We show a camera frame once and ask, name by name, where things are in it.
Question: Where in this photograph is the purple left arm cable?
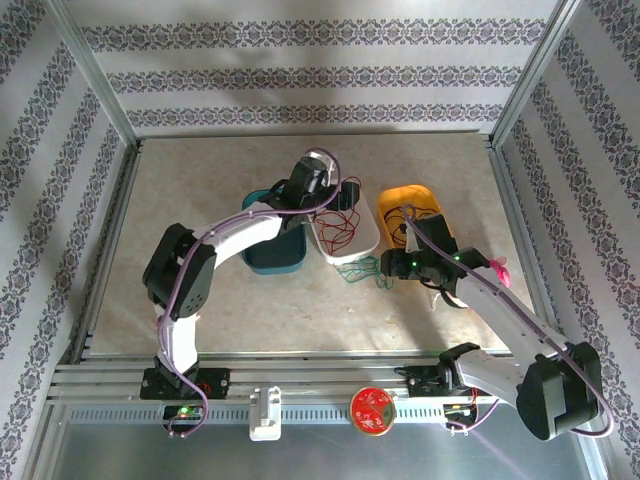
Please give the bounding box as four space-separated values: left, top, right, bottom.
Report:
157 148 344 439

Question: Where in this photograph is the aluminium frame post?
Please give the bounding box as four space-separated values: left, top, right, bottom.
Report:
489 0 592 149
42 0 144 149

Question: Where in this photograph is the white plastic bin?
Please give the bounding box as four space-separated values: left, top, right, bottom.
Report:
305 148 381 266

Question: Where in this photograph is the orange plastic bin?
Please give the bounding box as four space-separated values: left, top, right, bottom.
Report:
376 183 457 252

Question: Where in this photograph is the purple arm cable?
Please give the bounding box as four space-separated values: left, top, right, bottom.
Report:
402 203 615 439
157 148 344 439

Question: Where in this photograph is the aluminium side rail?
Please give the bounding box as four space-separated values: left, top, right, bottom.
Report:
487 142 571 359
59 142 146 364

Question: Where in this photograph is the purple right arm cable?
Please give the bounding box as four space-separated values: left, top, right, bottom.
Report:
402 203 615 439

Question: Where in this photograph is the red cable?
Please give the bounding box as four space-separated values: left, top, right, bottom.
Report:
315 202 362 257

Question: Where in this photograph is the white plastic bracket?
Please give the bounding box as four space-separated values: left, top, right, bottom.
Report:
248 385 283 442

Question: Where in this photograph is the aluminium extrusion rail base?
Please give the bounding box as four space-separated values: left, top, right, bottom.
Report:
47 349 596 404

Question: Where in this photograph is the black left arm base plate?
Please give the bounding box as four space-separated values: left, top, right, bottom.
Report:
139 368 232 401

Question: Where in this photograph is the small black controller board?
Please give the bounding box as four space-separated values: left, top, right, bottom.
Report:
441 401 480 420
159 403 207 422

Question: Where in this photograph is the teal plastic bin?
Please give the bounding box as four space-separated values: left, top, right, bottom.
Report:
241 188 307 275

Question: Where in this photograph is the black cable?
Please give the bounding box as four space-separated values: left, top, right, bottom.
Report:
382 204 421 249

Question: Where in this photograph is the grey metal sheet panel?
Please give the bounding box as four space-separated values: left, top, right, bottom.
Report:
29 402 616 480

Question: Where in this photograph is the small pink plastic piece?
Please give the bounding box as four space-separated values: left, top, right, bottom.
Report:
491 256 514 289

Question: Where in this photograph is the green cable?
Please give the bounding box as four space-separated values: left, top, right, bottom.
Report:
337 254 396 292

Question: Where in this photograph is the grey slotted cable duct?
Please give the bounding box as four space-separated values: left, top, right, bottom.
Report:
64 403 451 422

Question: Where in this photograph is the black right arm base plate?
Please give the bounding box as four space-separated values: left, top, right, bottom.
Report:
407 367 496 399

